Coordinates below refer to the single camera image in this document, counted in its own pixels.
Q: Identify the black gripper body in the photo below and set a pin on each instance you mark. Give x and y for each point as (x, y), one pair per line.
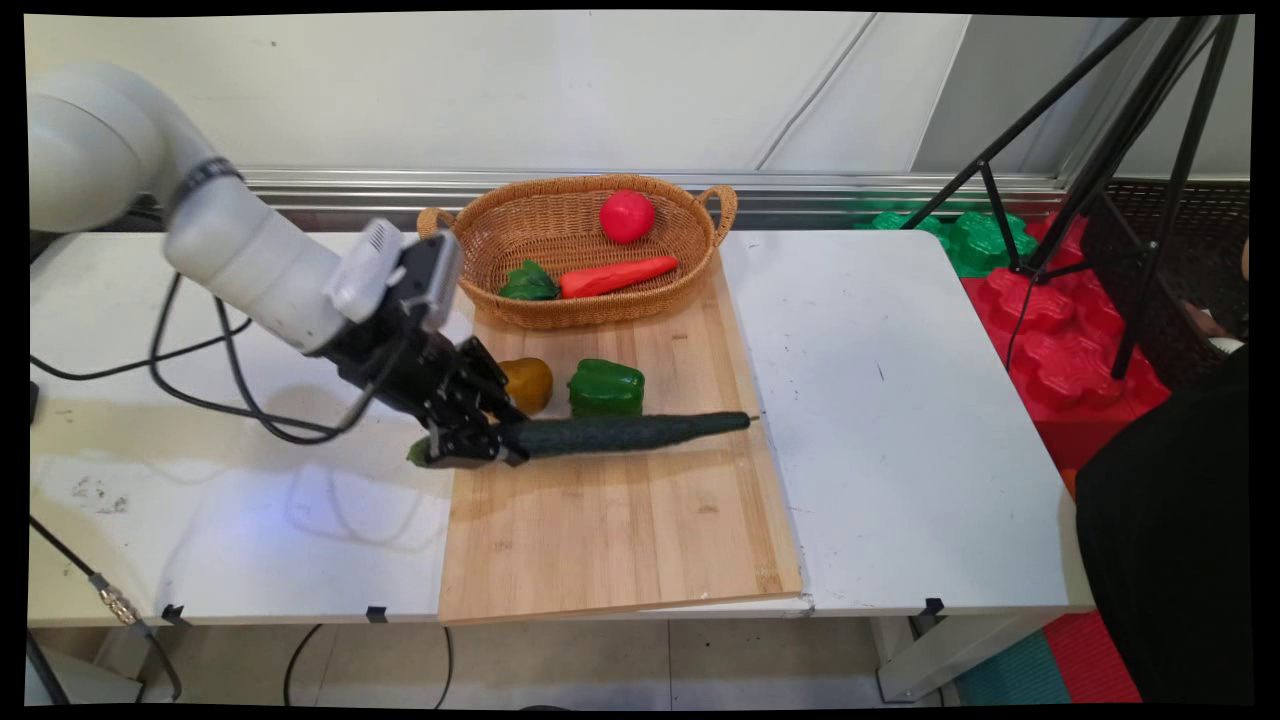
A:
(400, 365)

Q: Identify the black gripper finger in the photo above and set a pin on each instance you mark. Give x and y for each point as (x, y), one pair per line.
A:
(470, 448)
(490, 378)

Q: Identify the dark green toy cucumber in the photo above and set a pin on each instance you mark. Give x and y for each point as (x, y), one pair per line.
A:
(630, 432)

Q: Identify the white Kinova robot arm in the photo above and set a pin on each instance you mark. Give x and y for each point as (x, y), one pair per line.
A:
(200, 210)

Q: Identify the brown toy potato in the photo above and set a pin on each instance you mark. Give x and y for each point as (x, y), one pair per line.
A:
(530, 385)

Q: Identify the green toy bell pepper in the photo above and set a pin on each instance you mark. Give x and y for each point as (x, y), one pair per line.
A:
(607, 390)

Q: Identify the woven wicker basket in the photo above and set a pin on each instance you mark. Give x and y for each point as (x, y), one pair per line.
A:
(560, 235)

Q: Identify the orange toy carrot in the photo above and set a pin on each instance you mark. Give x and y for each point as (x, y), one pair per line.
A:
(615, 276)

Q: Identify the wooden cutting board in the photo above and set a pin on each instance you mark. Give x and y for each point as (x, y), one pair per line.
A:
(620, 545)

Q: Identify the red toy tomato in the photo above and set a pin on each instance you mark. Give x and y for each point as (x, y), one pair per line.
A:
(627, 216)

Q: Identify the green foam floor mat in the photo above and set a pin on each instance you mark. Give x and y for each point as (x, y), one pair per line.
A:
(975, 240)

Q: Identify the white table leg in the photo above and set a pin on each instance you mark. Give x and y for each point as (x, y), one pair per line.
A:
(950, 655)

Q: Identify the red foam floor mat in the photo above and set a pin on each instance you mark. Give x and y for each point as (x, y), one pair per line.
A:
(1060, 350)

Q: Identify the teal foam floor mat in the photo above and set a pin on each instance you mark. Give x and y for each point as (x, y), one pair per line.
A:
(1015, 675)

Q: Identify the black tripod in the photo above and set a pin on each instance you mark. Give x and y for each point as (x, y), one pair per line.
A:
(1110, 150)

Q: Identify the person in black clothing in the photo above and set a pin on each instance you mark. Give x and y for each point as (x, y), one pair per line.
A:
(1170, 540)

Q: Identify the black mesh crate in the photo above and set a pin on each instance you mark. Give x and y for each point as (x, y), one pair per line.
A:
(1190, 240)

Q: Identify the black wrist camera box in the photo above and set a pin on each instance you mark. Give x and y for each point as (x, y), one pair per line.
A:
(430, 280)

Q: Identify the aluminium wall rail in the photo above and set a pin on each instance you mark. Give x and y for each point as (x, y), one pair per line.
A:
(850, 195)

